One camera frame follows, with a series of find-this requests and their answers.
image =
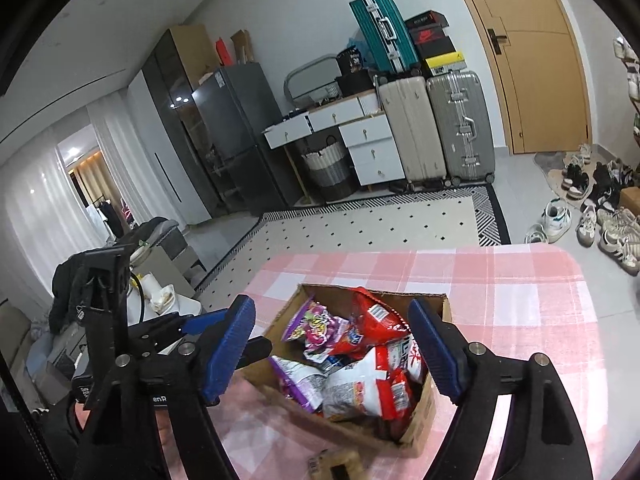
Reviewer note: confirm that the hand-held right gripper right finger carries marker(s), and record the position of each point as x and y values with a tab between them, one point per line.
440	355

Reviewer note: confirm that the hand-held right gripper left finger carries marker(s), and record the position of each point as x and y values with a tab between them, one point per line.
227	355

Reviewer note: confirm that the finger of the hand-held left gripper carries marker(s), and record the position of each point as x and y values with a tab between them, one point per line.
160	347
205	321

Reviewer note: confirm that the red packet with black label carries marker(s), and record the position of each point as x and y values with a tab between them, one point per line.
400	395

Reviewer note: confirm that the red and white snack packet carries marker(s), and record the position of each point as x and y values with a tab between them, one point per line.
375	360

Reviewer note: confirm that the brown cardboard box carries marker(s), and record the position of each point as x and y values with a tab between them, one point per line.
420	420

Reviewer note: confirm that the purple snack packet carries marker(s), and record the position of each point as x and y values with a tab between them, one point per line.
300	380
315	325

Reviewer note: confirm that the large red snack packet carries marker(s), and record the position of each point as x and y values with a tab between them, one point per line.
370	320

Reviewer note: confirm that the black jacket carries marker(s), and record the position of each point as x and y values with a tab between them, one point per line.
65	290

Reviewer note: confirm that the grey clothes pile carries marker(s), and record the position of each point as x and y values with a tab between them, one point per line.
160	235

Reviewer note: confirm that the pink plaid tablecloth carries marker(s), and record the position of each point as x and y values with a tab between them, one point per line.
500	285

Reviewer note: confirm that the white sheer curtain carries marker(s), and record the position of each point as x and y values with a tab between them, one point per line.
40	220
135	150

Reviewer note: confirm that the small brown box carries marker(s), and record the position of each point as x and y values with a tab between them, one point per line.
345	460

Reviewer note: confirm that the black and white patterned rug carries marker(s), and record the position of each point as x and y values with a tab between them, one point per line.
375	225

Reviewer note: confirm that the dark glass cabinet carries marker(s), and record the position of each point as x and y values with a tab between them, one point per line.
170	125

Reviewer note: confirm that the grey refrigerator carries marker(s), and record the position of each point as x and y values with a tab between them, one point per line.
235	130

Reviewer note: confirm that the striped laundry basket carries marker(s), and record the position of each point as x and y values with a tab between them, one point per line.
327	170

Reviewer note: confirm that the scattered group of sneakers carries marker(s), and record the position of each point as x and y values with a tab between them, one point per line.
610	230

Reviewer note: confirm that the grey door mat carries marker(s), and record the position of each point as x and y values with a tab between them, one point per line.
550	170

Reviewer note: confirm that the beige suitcase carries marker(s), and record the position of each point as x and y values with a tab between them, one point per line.
412	130

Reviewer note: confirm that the white dresser with drawers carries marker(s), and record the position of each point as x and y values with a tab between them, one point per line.
370	135

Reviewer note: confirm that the silver suitcase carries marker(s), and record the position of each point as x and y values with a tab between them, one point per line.
460	125

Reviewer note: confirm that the tall flat cardboard box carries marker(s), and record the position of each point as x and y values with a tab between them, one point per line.
192	50

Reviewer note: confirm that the red paper bag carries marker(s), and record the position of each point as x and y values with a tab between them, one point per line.
224	52

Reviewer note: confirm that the narrow cardboard box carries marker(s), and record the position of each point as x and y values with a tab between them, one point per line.
242	47

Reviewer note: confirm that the black storage box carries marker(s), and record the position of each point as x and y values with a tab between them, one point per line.
355	85

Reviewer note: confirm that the yellow and black box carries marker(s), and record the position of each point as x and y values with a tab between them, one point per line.
445	66

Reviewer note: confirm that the black printed bag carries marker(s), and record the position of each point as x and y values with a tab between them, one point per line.
348	62

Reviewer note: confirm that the wooden door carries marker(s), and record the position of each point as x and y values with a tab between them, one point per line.
540	60

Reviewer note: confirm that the teal suitcase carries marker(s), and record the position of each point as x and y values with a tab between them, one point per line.
385	35

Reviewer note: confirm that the black and orange shoe box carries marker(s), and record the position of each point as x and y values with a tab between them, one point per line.
425	19

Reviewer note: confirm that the rows of racked shoes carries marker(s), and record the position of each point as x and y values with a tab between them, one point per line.
627	55

